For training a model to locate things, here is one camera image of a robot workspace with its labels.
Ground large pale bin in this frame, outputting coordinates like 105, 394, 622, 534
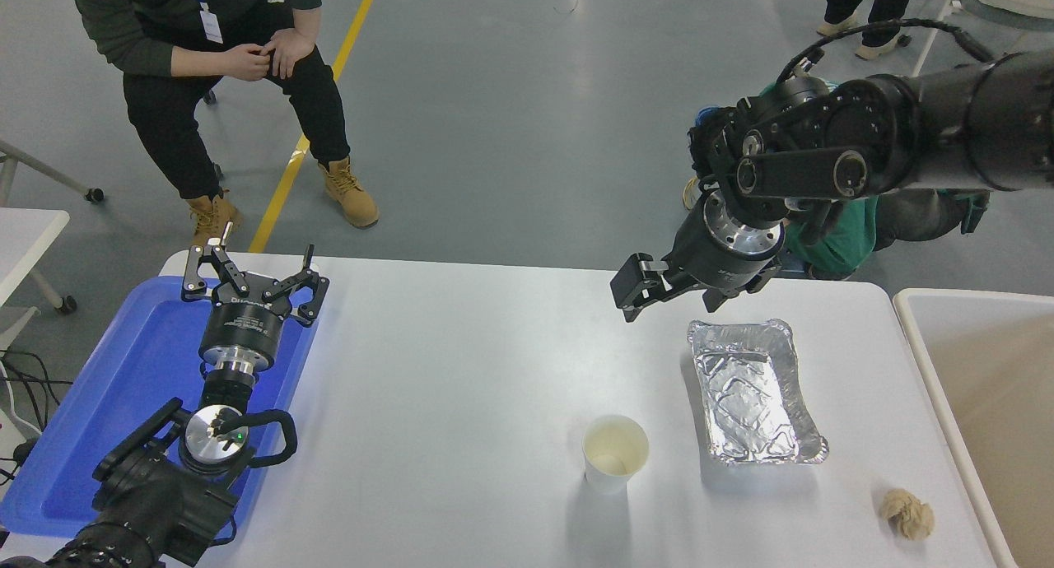
893, 288, 1054, 568

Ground white paper cup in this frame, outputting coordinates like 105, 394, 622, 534
582, 414, 651, 495

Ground person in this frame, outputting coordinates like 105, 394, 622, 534
762, 78, 991, 282
817, 0, 919, 61
66, 0, 381, 248

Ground silver foil tray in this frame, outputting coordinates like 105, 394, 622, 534
687, 319, 829, 467

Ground small white side table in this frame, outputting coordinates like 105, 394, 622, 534
0, 208, 79, 315

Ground white leg with caster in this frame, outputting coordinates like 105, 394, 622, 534
0, 140, 105, 205

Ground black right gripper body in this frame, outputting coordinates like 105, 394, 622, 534
665, 199, 783, 296

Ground person's left hand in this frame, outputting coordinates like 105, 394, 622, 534
265, 26, 318, 80

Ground black floor cables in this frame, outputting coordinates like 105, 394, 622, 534
0, 350, 75, 487

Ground person's right hand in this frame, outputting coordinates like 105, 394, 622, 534
216, 43, 271, 81

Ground blue plastic tray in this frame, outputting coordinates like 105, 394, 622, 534
0, 276, 320, 538

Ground white badge on blue lanyard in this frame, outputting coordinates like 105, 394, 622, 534
170, 0, 225, 44

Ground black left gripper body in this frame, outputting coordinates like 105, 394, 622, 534
200, 291, 291, 367

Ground crumpled tan paper ball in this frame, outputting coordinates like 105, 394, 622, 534
878, 488, 936, 542

